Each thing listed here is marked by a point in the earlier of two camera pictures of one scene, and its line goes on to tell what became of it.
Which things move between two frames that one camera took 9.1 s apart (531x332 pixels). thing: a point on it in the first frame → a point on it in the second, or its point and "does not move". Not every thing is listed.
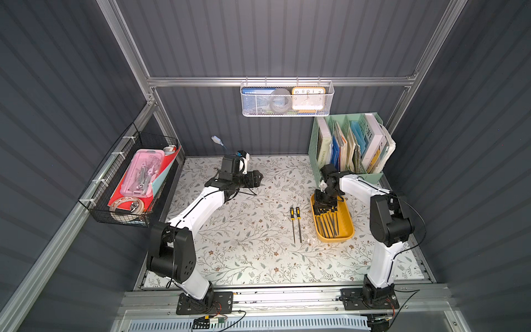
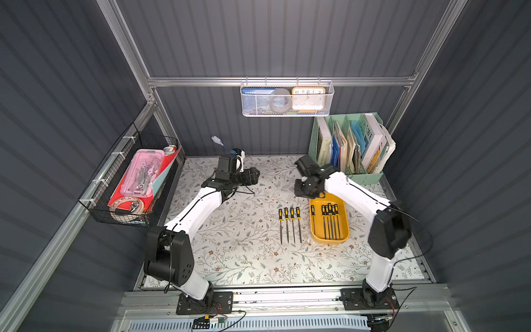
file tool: x=299 y=218 does not move
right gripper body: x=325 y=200 → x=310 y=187
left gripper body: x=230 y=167 does not move
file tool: x=292 y=218 does not move
